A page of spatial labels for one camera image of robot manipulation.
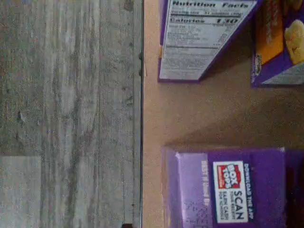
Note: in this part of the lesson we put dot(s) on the wooden shelf board with purple boxes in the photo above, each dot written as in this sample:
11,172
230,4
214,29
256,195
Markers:
213,114

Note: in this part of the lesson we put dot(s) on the purple Annie's box brown patch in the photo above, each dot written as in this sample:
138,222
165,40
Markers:
261,166

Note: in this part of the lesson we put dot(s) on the purple Annie's box orange patch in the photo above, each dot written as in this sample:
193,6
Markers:
194,35
273,42

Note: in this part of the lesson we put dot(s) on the black metal shelf frame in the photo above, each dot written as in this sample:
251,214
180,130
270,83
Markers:
139,142

